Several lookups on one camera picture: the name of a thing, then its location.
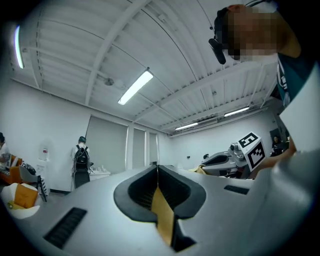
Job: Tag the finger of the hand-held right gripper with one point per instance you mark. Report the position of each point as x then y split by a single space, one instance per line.
220 170
215 158

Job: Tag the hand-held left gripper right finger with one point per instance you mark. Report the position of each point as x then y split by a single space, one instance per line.
220 215

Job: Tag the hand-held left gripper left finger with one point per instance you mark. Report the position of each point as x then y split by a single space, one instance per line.
100 225

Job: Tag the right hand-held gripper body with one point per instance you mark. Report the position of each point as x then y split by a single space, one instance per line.
250 152

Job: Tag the yellow towel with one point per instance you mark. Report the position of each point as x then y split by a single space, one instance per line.
162 215

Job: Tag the orange towel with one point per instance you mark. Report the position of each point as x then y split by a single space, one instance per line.
26 196

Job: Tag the person's right forearm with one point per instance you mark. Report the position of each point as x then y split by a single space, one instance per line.
277 158

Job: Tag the long ceiling light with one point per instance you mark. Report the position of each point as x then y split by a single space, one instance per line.
187 126
18 47
136 87
236 111

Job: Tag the white side table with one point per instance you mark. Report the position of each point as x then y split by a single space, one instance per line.
100 172

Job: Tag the black backpack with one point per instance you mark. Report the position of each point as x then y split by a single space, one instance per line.
81 158

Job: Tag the person's teal and white shirt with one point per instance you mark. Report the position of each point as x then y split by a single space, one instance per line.
300 100

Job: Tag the grey window blind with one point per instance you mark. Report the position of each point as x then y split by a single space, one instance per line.
107 145

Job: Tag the white water dispenser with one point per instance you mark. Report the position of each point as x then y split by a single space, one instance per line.
45 160

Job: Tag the grey chair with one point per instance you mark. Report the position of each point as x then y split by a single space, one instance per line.
31 175

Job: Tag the orange sofa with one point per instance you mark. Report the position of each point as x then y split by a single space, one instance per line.
10 172

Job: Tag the person's head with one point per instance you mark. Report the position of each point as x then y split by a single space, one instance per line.
255 32

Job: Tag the round ceiling detector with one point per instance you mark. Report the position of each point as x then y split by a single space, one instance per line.
109 81

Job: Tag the black head camera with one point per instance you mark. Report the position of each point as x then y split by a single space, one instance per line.
217 42

